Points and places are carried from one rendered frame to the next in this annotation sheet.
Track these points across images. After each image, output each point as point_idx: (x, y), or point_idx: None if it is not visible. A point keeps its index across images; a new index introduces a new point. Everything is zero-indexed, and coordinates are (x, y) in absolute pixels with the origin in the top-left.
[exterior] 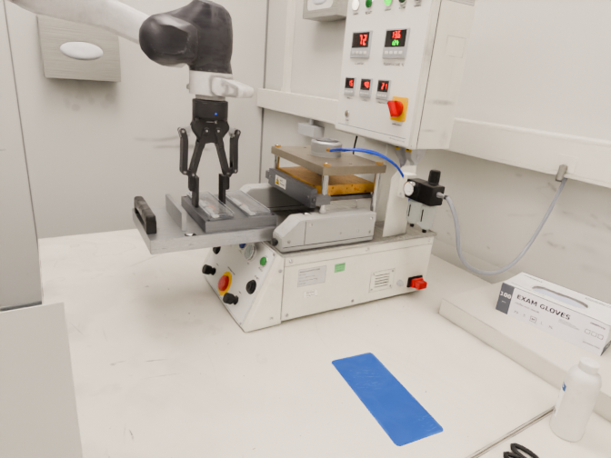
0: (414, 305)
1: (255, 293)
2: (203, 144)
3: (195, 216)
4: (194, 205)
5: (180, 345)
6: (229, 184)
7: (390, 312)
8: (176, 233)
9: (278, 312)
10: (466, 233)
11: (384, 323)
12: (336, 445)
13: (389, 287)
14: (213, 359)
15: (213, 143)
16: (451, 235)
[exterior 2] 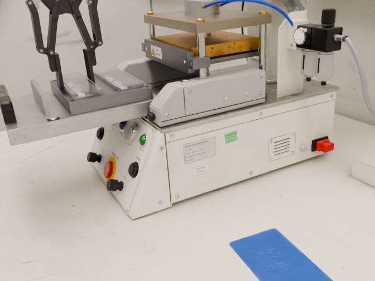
0: (321, 170)
1: (138, 175)
2: (56, 16)
3: (61, 99)
4: (59, 87)
5: (61, 242)
6: (95, 58)
7: (294, 180)
8: (38, 120)
9: (167, 194)
10: (374, 85)
11: (288, 194)
12: None
13: (291, 154)
14: (95, 253)
15: (68, 13)
16: (357, 91)
